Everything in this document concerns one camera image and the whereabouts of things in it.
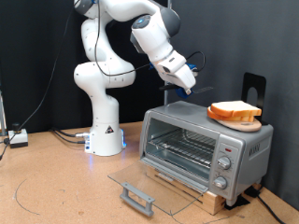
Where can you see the silver oven knob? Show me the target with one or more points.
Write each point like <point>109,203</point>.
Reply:
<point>224,162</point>
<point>220,182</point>

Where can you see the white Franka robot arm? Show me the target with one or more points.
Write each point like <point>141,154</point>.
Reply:
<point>102,124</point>

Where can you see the metal frame post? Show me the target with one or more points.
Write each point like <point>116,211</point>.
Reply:
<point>2,118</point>

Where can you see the round wooden board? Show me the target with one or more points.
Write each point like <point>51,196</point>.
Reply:
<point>246,126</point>

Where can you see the white bread slice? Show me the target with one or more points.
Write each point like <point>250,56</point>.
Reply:
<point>233,108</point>
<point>230,118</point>

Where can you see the vertical metal pole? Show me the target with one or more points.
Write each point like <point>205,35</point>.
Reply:
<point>166,98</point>

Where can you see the silver toaster oven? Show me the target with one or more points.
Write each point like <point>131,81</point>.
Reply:
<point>255,149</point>

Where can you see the slotted wooden block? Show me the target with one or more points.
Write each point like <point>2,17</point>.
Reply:
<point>215,202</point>

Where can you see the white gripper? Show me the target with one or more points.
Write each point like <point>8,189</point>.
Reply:
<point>179,73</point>

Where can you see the black metal bookend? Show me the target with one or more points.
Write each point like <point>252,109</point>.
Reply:
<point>249,81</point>

